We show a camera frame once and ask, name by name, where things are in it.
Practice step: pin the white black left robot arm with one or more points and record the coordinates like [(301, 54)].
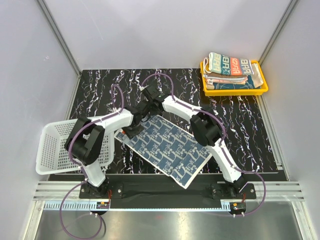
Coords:
[(84, 143)]

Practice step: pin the aluminium frame rail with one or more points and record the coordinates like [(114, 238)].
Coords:
[(272, 191)]

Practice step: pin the striped rabbit text towel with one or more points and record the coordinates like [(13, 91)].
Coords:
[(229, 66)]

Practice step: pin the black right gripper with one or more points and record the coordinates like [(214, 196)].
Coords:
[(155, 113)]

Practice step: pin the pink white rabbit towel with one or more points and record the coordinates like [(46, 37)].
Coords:
[(225, 81)]

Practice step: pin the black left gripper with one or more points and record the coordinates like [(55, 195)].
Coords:
[(131, 134)]

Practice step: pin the orange connector box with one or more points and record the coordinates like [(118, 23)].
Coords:
[(238, 207), (103, 205)]

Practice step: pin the left orange connector box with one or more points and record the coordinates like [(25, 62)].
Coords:
[(103, 205)]

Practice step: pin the white plastic laundry basket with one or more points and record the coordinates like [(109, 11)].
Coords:
[(53, 158)]

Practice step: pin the right orange connector box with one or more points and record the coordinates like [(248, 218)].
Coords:
[(238, 207)]

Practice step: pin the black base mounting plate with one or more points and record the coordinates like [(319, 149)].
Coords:
[(210, 185)]

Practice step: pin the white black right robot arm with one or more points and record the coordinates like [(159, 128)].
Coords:
[(207, 130)]

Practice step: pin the yellow plastic tray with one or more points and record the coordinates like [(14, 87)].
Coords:
[(211, 91)]

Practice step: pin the blue white patterned towel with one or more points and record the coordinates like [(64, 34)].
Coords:
[(170, 149)]

